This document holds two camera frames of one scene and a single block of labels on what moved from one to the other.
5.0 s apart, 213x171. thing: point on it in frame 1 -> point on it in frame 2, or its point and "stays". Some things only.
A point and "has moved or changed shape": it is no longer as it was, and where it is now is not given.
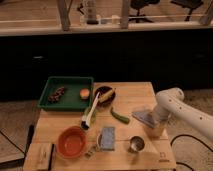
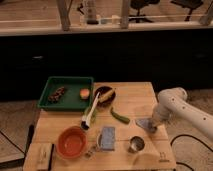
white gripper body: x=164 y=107 stays
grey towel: x=145 y=117 has moved or changed shape
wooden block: x=41 y=153 stays
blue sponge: x=108 y=138 stays
